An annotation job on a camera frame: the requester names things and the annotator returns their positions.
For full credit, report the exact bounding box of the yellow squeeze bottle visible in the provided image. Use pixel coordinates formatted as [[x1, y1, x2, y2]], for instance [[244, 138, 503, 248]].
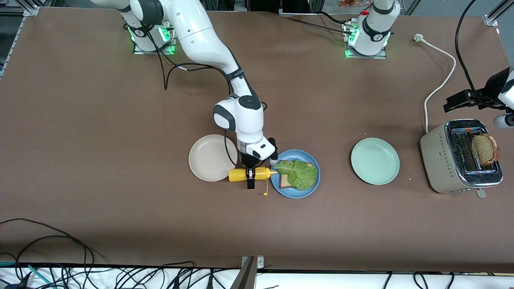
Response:
[[228, 167, 278, 196]]

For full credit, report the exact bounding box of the brown bread slice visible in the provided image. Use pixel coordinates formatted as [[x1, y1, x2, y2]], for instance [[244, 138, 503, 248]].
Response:
[[278, 160, 314, 189], [471, 134, 501, 166]]

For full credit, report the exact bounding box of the green lettuce leaf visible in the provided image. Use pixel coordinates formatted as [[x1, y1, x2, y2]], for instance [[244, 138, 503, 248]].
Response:
[[272, 159, 318, 191]]

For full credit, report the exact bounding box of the beige round plate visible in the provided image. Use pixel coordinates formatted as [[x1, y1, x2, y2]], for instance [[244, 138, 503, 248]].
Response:
[[188, 134, 238, 182]]

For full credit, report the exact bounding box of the blue round plate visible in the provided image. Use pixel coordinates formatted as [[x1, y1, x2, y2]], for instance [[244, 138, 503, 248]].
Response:
[[270, 149, 321, 199]]

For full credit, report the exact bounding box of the light green round plate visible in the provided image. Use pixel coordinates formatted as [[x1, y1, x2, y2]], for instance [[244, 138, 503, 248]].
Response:
[[351, 137, 400, 185]]

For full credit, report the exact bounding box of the beige chrome toaster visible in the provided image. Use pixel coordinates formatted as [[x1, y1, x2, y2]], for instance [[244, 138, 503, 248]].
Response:
[[420, 118, 504, 198]]

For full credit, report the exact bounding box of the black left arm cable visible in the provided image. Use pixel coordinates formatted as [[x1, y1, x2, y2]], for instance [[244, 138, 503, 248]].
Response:
[[455, 0, 514, 111]]

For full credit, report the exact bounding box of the aluminium frame profile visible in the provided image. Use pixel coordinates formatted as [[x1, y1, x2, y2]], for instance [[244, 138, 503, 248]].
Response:
[[0, 0, 41, 79], [484, 0, 514, 28]]

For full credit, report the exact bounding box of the white toaster power cord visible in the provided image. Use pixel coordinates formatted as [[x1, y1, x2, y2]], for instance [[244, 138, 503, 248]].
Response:
[[414, 34, 457, 134]]

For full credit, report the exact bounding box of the aluminium table bracket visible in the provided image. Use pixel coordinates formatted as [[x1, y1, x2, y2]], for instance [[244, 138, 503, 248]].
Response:
[[230, 256, 265, 289]]

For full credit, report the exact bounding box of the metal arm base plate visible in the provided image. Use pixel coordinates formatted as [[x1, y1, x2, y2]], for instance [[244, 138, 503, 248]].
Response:
[[344, 21, 388, 60], [133, 16, 178, 55]]

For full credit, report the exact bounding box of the teal cable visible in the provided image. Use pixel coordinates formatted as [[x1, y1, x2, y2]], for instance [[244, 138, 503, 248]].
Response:
[[0, 261, 57, 289]]

